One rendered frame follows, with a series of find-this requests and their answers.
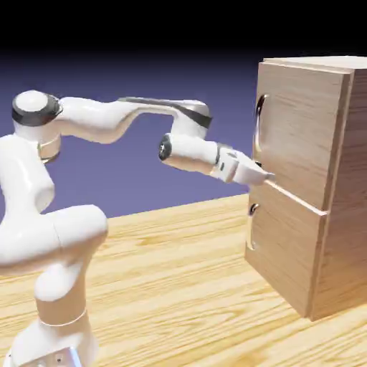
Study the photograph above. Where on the small light wood cabinet door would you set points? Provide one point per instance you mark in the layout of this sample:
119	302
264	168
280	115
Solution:
283	246

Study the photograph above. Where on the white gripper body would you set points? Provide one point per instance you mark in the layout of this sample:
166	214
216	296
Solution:
247	172

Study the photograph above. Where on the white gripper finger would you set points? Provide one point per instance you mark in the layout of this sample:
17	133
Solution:
269	175

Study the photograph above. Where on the light wood cabinet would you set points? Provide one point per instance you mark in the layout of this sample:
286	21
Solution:
341	200

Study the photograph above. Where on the large light wood cabinet door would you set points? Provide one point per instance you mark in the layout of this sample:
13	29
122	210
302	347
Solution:
301	129

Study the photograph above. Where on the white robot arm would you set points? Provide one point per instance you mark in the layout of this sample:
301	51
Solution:
86	117

